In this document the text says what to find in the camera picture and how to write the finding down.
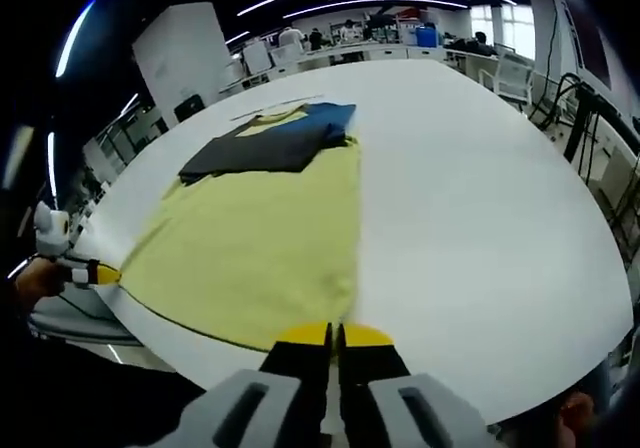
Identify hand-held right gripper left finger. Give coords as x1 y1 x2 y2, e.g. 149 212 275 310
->
159 320 333 448

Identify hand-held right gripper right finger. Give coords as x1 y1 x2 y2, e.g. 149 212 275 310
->
341 321 506 448

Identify white office desks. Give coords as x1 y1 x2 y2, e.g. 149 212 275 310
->
219 41 497 95

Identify light grey office chair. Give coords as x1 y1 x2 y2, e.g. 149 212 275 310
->
27 291 145 348

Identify short ceiling light strip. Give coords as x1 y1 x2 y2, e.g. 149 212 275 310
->
283 0 472 20

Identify white board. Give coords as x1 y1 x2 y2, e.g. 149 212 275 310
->
243 41 274 77

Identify white mesh office chair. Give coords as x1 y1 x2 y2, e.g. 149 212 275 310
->
493 49 535 105

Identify person's left hand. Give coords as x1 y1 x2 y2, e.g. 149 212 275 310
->
13 257 67 303

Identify black equipment rack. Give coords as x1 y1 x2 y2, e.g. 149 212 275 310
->
529 71 640 269

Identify yellow blue black garment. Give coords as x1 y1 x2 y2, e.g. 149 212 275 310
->
119 101 363 355

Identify blue container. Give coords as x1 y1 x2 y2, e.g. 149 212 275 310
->
415 26 442 48

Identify black monitor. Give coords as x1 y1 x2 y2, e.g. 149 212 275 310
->
173 94 206 123

